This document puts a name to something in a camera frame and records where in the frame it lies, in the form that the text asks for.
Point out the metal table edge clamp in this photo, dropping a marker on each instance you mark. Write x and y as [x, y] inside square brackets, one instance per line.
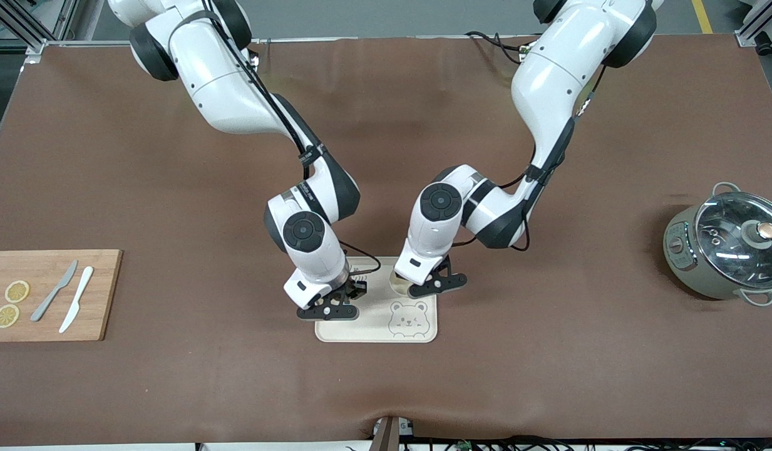
[389, 432]

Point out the cream bear print tray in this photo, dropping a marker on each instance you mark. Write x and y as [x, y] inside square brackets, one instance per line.
[417, 319]

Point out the grey-green electric cooking pot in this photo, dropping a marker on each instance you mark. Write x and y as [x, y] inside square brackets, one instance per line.
[680, 257]

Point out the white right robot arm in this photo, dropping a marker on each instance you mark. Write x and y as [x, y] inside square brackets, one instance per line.
[223, 88]

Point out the brown table cover mat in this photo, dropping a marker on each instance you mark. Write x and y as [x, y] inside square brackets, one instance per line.
[386, 388]

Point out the white plastic knife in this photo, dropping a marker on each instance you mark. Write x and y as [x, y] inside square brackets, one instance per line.
[77, 297]

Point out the glass pot lid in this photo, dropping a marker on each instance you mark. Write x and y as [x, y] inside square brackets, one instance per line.
[730, 238]

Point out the aluminium frame profile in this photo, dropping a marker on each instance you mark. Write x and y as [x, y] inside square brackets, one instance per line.
[752, 31]
[29, 25]

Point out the wooden cutting board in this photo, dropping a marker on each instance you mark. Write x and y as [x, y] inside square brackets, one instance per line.
[104, 294]

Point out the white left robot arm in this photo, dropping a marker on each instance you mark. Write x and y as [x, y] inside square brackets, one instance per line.
[548, 81]

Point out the lemon slice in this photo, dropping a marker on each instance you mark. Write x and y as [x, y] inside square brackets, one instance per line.
[17, 291]
[7, 316]

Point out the white IKEA cup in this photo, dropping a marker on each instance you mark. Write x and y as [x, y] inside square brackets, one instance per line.
[399, 287]

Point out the grey plastic knife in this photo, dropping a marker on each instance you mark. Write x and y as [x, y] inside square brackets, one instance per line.
[55, 290]

